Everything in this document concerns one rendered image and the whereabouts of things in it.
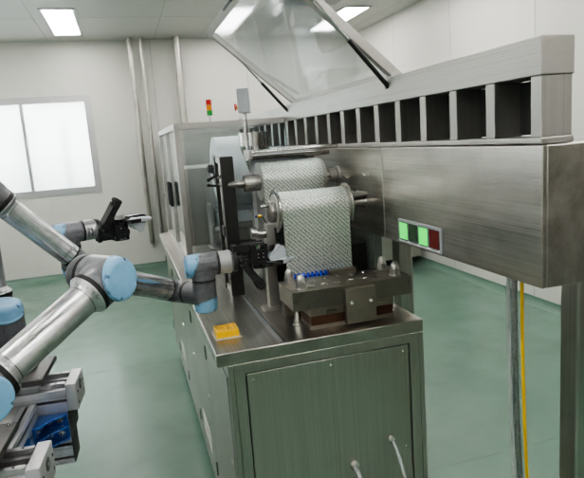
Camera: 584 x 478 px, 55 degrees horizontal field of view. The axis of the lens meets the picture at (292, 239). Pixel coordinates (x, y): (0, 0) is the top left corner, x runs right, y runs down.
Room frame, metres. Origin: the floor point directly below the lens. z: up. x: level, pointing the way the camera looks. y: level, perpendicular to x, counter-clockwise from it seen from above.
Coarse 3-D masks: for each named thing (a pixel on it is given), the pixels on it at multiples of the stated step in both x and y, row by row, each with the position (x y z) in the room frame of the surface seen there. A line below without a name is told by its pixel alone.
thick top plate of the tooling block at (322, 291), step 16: (368, 272) 1.84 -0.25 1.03; (384, 272) 1.83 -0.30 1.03; (400, 272) 1.81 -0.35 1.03; (288, 288) 1.71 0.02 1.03; (320, 288) 1.69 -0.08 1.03; (336, 288) 1.70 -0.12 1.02; (384, 288) 1.74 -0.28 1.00; (400, 288) 1.76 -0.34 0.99; (288, 304) 1.71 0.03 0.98; (304, 304) 1.67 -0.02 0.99; (320, 304) 1.68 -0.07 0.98; (336, 304) 1.70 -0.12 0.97
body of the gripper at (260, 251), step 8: (232, 248) 1.80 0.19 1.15; (240, 248) 1.80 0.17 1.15; (248, 248) 1.81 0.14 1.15; (256, 248) 1.81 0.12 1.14; (264, 248) 1.81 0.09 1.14; (240, 256) 1.81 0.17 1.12; (248, 256) 1.81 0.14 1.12; (256, 256) 1.80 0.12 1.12; (264, 256) 1.82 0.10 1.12; (240, 264) 1.80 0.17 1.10; (256, 264) 1.80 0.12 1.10
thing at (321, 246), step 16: (304, 224) 1.88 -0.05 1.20; (320, 224) 1.90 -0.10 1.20; (336, 224) 1.91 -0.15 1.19; (288, 240) 1.86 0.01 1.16; (304, 240) 1.88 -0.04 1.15; (320, 240) 1.89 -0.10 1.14; (336, 240) 1.91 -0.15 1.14; (288, 256) 1.86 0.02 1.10; (304, 256) 1.88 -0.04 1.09; (320, 256) 1.89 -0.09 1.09; (336, 256) 1.91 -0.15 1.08; (304, 272) 1.88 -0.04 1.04
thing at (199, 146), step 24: (192, 144) 2.82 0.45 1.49; (216, 144) 2.85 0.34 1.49; (168, 168) 3.54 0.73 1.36; (192, 168) 2.81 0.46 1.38; (240, 168) 2.88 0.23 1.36; (192, 192) 2.81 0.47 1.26; (240, 192) 2.87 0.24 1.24; (192, 216) 2.81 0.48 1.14; (216, 216) 2.84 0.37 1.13; (240, 216) 2.87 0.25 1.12; (216, 240) 2.84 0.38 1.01; (240, 240) 2.87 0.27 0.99
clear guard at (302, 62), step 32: (256, 0) 2.06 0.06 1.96; (288, 0) 1.88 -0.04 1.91; (224, 32) 2.63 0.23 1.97; (256, 32) 2.35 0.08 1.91; (288, 32) 2.12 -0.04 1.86; (320, 32) 1.93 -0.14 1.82; (256, 64) 2.74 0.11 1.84; (288, 64) 2.43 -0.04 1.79; (320, 64) 2.19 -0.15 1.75; (352, 64) 1.99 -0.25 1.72; (288, 96) 2.85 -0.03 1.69
